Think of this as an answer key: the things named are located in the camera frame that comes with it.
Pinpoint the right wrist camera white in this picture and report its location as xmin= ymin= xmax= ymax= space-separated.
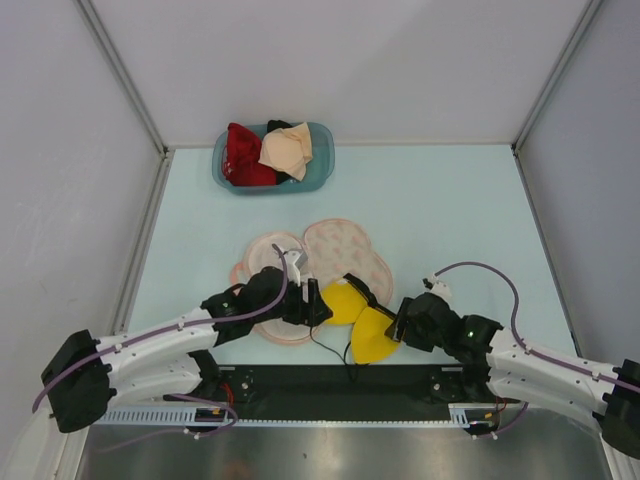
xmin=422 ymin=274 xmax=453 ymax=302

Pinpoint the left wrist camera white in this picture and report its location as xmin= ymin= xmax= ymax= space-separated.
xmin=274 ymin=245 xmax=308 ymax=286

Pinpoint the beige bra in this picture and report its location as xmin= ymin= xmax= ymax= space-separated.
xmin=259 ymin=122 xmax=313 ymax=181

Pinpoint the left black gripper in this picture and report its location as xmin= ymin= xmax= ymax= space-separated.
xmin=252 ymin=275 xmax=331 ymax=326

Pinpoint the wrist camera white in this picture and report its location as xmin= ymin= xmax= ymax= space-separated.
xmin=274 ymin=245 xmax=308 ymax=286
xmin=422 ymin=274 xmax=453 ymax=302

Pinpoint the red garment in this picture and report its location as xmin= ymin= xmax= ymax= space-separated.
xmin=222 ymin=123 xmax=276 ymax=187

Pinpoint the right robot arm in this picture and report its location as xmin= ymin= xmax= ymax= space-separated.
xmin=385 ymin=292 xmax=639 ymax=459

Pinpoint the yellow black bra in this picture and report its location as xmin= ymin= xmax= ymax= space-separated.
xmin=307 ymin=273 xmax=399 ymax=383

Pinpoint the teal plastic basket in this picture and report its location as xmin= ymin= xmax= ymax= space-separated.
xmin=211 ymin=122 xmax=335 ymax=195

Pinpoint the right aluminium frame post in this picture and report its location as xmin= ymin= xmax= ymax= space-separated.
xmin=511 ymin=0 xmax=604 ymax=152

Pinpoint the left aluminium frame post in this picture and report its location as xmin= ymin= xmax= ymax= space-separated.
xmin=73 ymin=0 xmax=170 ymax=156

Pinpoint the black garment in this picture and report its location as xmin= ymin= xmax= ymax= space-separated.
xmin=267 ymin=120 xmax=292 ymax=133

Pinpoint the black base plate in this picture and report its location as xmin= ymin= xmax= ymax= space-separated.
xmin=186 ymin=361 xmax=516 ymax=413

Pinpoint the aluminium frame post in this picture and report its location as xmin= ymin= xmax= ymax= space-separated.
xmin=73 ymin=0 xmax=170 ymax=156
xmin=511 ymin=0 xmax=604 ymax=152

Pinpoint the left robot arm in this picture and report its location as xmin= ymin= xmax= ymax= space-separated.
xmin=40 ymin=267 xmax=333 ymax=433

